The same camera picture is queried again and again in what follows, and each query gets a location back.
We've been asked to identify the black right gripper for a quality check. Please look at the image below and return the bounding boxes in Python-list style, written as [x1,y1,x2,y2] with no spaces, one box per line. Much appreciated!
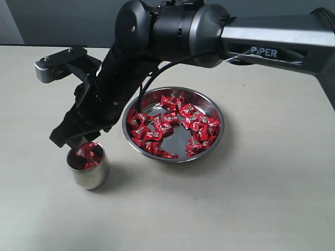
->
[49,45,161,150]

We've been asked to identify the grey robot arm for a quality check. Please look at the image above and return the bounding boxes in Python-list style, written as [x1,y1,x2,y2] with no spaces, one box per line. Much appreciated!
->
[50,1,334,149]

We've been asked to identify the red candies in cup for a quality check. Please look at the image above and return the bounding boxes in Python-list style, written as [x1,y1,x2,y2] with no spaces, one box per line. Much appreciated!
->
[73,150,103,170]

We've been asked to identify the steel cup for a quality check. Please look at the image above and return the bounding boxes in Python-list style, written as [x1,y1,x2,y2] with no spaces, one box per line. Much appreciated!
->
[66,142,110,190]

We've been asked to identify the metal bowl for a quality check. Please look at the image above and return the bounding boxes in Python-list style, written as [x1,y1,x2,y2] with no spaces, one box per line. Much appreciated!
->
[122,86,225,163]

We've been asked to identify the red wrapped candy pile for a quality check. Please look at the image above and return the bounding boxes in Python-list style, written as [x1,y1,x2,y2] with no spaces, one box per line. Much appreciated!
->
[126,95,221,159]

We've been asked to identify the black camera cable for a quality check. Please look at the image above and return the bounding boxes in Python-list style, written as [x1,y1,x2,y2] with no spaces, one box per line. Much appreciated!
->
[135,49,236,113]

